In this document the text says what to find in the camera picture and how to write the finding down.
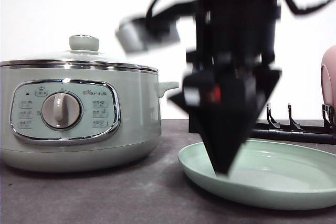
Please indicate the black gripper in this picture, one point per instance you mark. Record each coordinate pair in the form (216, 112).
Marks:
(235, 37)

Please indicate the black dish rack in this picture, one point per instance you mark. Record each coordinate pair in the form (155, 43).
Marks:
(296, 133)

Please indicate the pink plate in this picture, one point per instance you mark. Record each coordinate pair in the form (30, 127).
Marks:
(328, 79)

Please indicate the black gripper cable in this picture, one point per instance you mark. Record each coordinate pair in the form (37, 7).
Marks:
(308, 9)

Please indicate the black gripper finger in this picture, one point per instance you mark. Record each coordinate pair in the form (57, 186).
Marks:
(231, 107)
(192, 96)

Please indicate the green electric steamer pot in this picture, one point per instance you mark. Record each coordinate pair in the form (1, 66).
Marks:
(78, 119)

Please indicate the glass steamer lid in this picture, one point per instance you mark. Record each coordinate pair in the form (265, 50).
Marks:
(83, 53)

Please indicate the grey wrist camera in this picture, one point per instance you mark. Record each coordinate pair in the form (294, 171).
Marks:
(146, 33)

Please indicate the green plate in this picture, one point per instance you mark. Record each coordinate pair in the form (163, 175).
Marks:
(265, 174)

